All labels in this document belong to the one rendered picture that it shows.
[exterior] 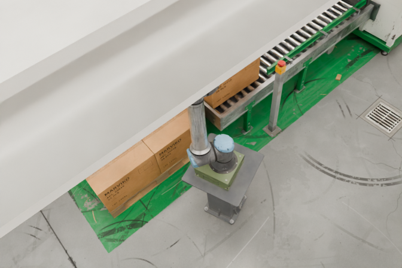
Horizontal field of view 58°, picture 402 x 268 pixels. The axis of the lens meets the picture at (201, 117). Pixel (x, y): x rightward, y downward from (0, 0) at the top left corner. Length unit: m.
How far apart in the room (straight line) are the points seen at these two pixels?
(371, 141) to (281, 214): 1.28
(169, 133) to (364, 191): 1.94
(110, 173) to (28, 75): 3.12
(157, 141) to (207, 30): 3.04
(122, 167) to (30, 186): 3.02
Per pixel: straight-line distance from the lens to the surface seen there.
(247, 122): 3.87
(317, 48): 4.09
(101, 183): 3.31
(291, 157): 3.89
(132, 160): 3.34
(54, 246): 3.87
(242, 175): 2.91
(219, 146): 2.60
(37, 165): 0.32
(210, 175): 2.79
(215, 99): 3.42
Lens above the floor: 3.36
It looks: 54 degrees down
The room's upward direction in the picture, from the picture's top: 8 degrees counter-clockwise
